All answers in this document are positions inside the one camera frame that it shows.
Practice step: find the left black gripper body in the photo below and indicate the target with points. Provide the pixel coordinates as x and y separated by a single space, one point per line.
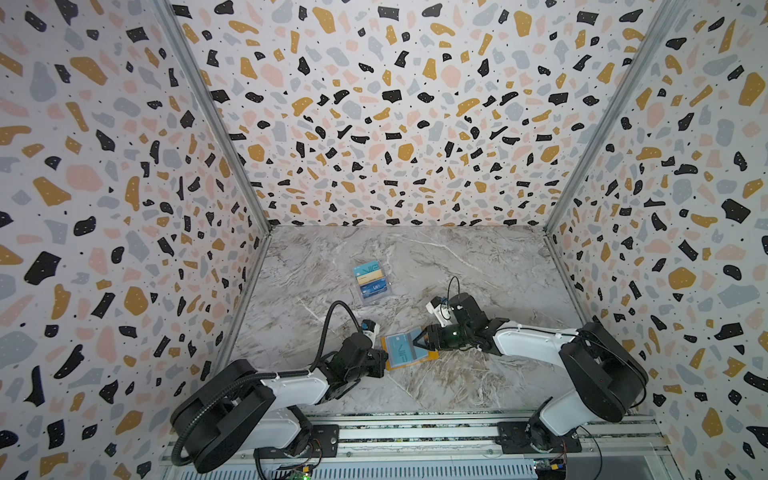
374 366

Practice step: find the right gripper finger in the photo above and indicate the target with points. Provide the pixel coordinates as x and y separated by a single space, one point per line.
422 338
421 351

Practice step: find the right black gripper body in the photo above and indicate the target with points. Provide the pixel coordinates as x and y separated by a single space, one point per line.
432 336

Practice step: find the yellow card holder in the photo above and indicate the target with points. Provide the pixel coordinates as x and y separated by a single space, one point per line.
414 355

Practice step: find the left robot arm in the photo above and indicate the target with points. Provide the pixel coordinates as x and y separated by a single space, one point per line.
241 408

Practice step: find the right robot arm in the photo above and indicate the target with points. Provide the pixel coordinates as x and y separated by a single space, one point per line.
605 381

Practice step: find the white ventilation grille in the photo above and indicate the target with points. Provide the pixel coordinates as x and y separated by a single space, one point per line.
460 469

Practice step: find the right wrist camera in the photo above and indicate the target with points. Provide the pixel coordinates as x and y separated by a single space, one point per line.
440 309

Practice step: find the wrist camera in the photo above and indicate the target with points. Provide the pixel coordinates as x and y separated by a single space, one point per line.
440 309
371 330

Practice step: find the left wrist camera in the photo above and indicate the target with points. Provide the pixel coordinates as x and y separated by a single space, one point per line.
371 330

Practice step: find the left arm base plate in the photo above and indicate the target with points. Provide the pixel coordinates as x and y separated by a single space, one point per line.
320 442

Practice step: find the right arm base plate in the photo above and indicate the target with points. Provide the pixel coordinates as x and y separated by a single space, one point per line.
522 438

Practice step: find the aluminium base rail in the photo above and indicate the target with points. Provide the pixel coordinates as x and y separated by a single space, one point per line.
631 449

